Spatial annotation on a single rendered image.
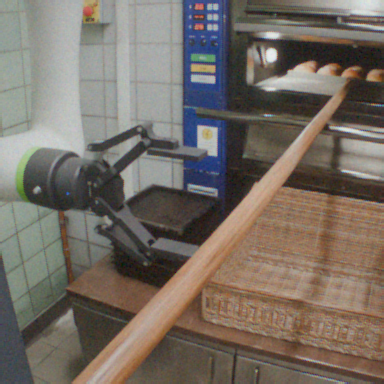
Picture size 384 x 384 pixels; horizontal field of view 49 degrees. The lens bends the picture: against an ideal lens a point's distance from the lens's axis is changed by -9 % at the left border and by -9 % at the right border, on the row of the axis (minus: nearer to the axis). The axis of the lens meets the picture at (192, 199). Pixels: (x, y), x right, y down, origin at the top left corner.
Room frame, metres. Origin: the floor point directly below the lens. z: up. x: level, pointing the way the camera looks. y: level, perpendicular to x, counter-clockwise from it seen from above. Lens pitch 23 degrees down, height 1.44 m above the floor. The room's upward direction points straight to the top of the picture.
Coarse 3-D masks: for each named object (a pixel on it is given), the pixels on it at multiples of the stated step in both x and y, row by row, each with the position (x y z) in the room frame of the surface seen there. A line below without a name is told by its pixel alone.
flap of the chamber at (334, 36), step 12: (240, 24) 1.41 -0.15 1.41; (252, 24) 1.39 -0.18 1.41; (252, 36) 1.56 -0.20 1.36; (264, 36) 1.51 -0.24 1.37; (276, 36) 1.47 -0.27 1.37; (288, 36) 1.42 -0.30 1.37; (300, 36) 1.37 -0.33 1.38; (312, 36) 1.33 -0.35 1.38; (324, 36) 1.29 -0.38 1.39; (336, 36) 1.28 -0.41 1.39; (348, 36) 1.27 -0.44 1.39; (360, 36) 1.25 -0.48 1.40; (372, 36) 1.24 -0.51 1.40
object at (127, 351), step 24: (336, 96) 1.30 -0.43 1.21; (312, 120) 0.99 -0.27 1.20; (288, 168) 0.68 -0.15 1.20; (264, 192) 0.57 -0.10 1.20; (240, 216) 0.49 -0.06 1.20; (216, 240) 0.43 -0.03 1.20; (240, 240) 0.47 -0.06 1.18; (192, 264) 0.39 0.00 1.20; (216, 264) 0.40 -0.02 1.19; (168, 288) 0.34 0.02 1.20; (192, 288) 0.35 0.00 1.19; (144, 312) 0.31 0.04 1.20; (168, 312) 0.31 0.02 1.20; (120, 336) 0.28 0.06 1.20; (144, 336) 0.28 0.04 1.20; (96, 360) 0.25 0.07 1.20; (120, 360) 0.25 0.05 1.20
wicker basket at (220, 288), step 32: (288, 192) 1.44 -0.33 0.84; (256, 224) 1.45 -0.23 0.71; (288, 224) 1.41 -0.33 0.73; (320, 224) 1.37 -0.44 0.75; (352, 224) 1.33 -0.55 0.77; (256, 256) 1.42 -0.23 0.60; (288, 256) 1.38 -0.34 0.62; (320, 256) 1.33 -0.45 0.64; (352, 256) 1.29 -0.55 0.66; (224, 288) 1.05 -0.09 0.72; (256, 288) 1.23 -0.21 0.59; (288, 288) 1.22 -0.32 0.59; (320, 288) 1.21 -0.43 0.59; (352, 288) 1.21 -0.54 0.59; (224, 320) 1.06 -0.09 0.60; (256, 320) 1.01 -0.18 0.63; (288, 320) 1.05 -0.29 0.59; (320, 320) 0.93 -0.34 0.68; (352, 320) 0.90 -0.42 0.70; (352, 352) 0.89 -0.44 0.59
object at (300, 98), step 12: (252, 96) 1.54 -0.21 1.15; (264, 96) 1.52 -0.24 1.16; (276, 96) 1.51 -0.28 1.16; (288, 96) 1.49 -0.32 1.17; (300, 96) 1.47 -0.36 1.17; (312, 96) 1.45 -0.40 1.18; (324, 96) 1.45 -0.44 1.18; (348, 108) 1.40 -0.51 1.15; (360, 108) 1.38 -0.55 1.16; (372, 108) 1.37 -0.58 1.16
